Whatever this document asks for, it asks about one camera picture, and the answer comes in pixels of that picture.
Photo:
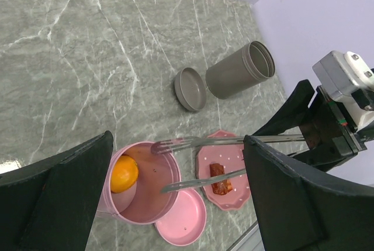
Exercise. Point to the brown sausage piece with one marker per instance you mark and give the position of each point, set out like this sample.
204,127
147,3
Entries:
221,187

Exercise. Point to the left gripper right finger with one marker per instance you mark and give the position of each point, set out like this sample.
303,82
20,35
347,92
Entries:
299,207

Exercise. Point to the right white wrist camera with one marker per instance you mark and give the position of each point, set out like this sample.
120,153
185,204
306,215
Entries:
348,79

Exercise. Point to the pink container lid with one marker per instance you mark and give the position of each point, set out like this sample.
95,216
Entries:
186,220

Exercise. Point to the pink dotted plate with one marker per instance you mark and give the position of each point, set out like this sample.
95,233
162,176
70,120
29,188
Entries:
218,160

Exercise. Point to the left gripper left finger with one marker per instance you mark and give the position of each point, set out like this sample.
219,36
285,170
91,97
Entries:
51,204

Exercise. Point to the grey container lid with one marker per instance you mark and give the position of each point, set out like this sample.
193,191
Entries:
190,89

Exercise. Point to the pink cylindrical container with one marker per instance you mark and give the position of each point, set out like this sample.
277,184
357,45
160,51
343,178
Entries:
143,203

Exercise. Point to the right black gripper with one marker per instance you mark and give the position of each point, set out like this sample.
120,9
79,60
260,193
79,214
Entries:
327,128

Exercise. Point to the metal food tongs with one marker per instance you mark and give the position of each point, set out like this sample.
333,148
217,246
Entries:
178,144

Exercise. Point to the grey cylindrical container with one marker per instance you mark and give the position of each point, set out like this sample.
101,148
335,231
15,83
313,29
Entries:
245,68

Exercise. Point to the orange fruit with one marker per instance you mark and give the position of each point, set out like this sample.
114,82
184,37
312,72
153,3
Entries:
124,174

